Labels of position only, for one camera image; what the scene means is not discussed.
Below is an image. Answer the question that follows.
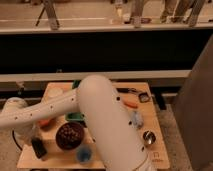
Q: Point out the green plastic tray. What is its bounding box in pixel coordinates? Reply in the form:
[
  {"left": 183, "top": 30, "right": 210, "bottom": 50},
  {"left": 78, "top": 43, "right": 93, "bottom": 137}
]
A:
[{"left": 65, "top": 80, "right": 84, "bottom": 122}]

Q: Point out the blue plastic cup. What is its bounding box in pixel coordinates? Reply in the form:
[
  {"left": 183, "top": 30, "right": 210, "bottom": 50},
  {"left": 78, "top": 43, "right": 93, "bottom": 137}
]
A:
[{"left": 76, "top": 145, "right": 92, "bottom": 163}]

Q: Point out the black cable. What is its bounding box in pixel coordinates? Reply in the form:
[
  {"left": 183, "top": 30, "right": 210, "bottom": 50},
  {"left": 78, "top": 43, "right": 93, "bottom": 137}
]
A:
[{"left": 5, "top": 87, "right": 25, "bottom": 152}]

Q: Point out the white paper cup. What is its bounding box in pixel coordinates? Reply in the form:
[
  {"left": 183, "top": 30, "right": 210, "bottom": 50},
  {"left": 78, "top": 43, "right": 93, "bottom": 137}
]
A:
[{"left": 48, "top": 88, "right": 63, "bottom": 97}]

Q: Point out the small metal cup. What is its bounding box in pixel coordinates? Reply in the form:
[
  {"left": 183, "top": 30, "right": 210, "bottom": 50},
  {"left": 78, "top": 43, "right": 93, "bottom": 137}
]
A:
[{"left": 143, "top": 131, "right": 156, "bottom": 145}]

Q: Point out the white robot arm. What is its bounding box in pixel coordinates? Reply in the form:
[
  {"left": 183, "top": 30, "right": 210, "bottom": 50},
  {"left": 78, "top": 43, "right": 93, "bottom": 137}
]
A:
[{"left": 0, "top": 75, "right": 157, "bottom": 171}]

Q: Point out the orange carrot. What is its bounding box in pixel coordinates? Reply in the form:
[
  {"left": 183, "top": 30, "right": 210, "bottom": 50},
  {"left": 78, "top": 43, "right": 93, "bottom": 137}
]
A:
[{"left": 123, "top": 100, "right": 138, "bottom": 109}]

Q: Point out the black eraser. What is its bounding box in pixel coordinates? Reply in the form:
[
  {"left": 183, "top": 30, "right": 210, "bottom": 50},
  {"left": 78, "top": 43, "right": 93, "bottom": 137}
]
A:
[{"left": 31, "top": 138, "right": 47, "bottom": 159}]

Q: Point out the crumpled blue cloth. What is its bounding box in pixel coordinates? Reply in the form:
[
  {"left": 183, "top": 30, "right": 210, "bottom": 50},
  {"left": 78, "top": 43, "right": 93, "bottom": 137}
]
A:
[{"left": 131, "top": 110, "right": 144, "bottom": 129}]

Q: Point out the dark bowl of nuts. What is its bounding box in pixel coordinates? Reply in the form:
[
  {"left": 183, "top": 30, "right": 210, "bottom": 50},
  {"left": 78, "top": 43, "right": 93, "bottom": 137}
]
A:
[{"left": 55, "top": 122, "right": 85, "bottom": 150}]

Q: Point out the orange bowl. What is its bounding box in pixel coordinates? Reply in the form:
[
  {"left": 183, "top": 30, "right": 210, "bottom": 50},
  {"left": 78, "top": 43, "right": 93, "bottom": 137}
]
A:
[{"left": 38, "top": 119, "right": 52, "bottom": 128}]

